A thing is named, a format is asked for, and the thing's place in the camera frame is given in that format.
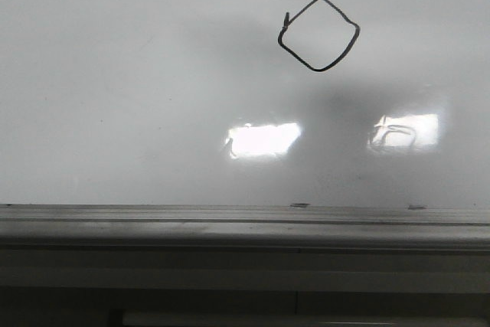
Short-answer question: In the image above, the white whiteboard with aluminium frame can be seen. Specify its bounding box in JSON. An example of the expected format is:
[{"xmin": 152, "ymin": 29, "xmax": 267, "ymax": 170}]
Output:
[{"xmin": 1, "ymin": 0, "xmax": 489, "ymax": 250}]

